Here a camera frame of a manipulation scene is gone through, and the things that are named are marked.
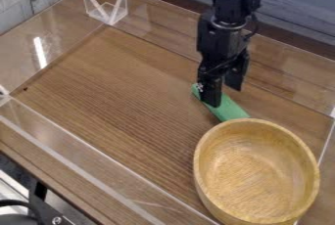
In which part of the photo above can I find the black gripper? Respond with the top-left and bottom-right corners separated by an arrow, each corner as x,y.
196,14 -> 251,108

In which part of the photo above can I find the green rectangular block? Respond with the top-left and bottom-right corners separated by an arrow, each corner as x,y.
202,94 -> 251,122

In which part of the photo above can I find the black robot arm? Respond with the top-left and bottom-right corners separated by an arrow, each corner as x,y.
196,0 -> 262,108

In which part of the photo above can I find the brown wooden bowl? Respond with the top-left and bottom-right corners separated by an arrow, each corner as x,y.
193,118 -> 321,225

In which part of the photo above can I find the clear acrylic corner bracket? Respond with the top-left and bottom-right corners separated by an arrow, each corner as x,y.
84,0 -> 129,25

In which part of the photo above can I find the clear acrylic tray wall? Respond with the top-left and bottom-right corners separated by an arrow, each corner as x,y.
0,86 -> 219,225

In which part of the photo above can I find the black metal table bracket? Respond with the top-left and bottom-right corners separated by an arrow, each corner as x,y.
29,182 -> 76,225

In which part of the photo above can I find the black cable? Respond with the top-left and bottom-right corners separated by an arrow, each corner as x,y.
0,199 -> 37,225

